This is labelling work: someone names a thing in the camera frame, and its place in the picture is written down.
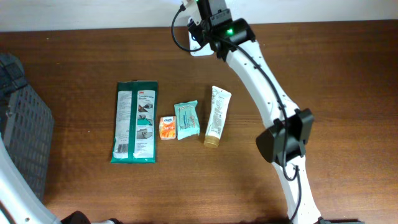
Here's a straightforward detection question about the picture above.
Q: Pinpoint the white barcode scanner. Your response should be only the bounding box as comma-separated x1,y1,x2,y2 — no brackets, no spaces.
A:
187,17,214,57

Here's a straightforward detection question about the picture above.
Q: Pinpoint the orange tissue pack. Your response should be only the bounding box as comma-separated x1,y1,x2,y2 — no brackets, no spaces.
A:
159,116,177,140

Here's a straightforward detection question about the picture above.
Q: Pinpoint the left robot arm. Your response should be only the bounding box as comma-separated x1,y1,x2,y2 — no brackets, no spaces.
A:
1,142,91,224

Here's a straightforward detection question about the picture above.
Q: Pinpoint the green 3M gloves package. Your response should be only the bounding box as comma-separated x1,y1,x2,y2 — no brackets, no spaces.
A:
111,80,158,164

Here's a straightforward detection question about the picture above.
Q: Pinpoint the teal wipes pack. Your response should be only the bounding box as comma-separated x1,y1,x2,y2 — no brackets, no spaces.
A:
174,100,200,140

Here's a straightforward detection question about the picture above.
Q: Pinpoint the grey plastic mesh basket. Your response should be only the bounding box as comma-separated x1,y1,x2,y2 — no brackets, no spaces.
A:
1,53,54,201

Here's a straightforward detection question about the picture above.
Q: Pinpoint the white tube gold cap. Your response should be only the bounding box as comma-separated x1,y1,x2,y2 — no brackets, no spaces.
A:
204,86,231,148

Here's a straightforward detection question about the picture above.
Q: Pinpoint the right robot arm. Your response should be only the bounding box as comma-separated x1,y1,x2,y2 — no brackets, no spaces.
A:
182,0,322,223

